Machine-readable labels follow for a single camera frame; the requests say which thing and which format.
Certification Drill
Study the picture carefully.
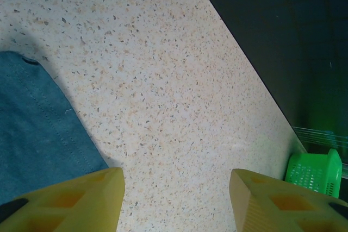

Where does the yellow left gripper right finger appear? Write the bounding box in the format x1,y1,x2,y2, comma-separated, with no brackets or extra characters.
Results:
229,168,348,232

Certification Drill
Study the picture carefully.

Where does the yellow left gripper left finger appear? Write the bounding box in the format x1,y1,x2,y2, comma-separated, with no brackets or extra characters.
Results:
0,167,126,232

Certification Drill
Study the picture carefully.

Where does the teal t-shirt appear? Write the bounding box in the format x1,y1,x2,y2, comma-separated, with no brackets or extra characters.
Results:
0,50,110,206

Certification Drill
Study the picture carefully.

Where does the green plastic basket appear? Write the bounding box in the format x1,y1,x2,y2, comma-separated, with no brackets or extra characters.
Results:
284,148,343,199

